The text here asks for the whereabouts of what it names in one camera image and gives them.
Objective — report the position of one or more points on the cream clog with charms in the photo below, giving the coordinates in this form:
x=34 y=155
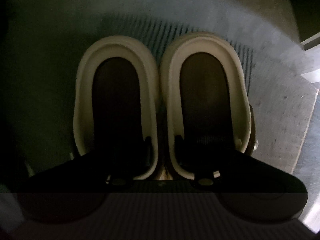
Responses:
x=208 y=112

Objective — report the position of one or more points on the dark ribbed door mat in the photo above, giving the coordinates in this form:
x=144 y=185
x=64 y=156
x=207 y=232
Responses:
x=157 y=34

